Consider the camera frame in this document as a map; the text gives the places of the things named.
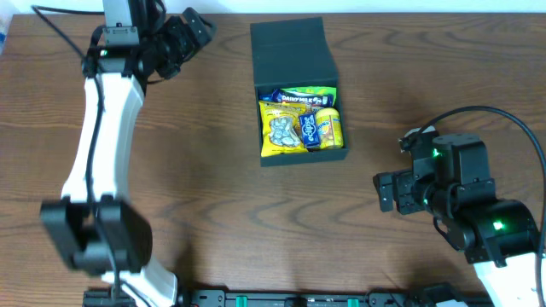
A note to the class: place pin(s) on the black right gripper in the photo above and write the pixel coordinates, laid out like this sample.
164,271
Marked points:
387,192

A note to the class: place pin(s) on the black mounting rail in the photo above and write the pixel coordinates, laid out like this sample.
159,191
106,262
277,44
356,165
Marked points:
436,295

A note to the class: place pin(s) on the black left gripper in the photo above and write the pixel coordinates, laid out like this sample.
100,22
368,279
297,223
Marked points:
193,27

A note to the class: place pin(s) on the purple Dairy Milk bar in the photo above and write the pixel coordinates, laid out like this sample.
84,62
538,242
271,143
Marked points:
313,100

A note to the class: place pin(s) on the blue Oreo cookie pack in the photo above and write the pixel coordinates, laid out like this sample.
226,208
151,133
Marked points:
268,97

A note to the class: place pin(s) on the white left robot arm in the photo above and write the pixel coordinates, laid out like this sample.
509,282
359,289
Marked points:
93,225

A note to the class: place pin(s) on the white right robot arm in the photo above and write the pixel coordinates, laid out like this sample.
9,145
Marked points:
509,284

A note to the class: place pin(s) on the green Haribo gummy bag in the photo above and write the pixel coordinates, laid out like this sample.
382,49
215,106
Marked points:
315,90

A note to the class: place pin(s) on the yellow Hacks candy bag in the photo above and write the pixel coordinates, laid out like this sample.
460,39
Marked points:
280,128

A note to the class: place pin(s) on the blue Eclipse mint tin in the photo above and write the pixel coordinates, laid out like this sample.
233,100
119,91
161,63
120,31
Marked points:
309,133

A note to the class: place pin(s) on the dark green box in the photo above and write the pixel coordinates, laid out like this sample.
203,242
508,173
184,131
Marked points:
294,53

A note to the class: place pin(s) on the yellow gum bottle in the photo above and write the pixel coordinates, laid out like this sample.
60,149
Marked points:
329,128

